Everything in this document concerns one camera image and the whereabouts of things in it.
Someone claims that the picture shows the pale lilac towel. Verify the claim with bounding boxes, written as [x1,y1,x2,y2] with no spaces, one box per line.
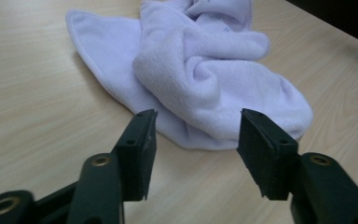
[64,0,314,151]

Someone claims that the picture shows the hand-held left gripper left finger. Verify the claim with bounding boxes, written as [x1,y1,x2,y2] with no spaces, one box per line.
[111,108,158,202]

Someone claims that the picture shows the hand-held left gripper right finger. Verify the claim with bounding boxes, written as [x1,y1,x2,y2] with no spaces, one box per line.
[236,107,300,202]

